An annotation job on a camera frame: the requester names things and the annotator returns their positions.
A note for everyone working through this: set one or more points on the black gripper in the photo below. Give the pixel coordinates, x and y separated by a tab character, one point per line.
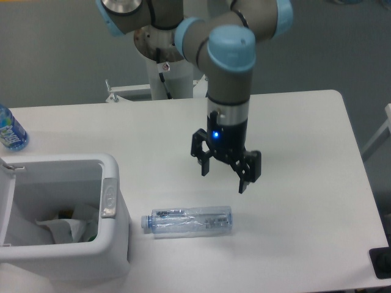
226	143

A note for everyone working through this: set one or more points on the clear plastic bottle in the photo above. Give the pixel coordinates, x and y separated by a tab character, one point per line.
188	222

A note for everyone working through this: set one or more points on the white plastic packaging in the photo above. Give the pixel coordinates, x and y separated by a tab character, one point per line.
65	231

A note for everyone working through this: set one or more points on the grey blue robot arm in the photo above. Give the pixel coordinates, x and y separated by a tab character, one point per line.
224	50

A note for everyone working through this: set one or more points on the white crumpled paper trash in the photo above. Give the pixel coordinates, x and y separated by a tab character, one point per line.
87	219

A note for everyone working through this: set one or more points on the white plastic trash can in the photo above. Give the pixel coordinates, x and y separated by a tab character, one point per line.
37	188

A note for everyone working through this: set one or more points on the blue labelled water bottle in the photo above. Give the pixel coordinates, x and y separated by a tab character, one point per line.
13	136

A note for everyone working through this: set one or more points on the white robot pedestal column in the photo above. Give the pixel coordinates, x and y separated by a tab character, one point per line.
170	76

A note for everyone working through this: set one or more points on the white metal table frame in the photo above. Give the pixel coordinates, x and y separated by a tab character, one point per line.
143	92

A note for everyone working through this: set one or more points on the white frame at right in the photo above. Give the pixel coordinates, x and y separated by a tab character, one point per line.
378	138

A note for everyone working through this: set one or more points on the black table clamp mount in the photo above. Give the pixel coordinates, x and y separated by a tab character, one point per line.
380	258

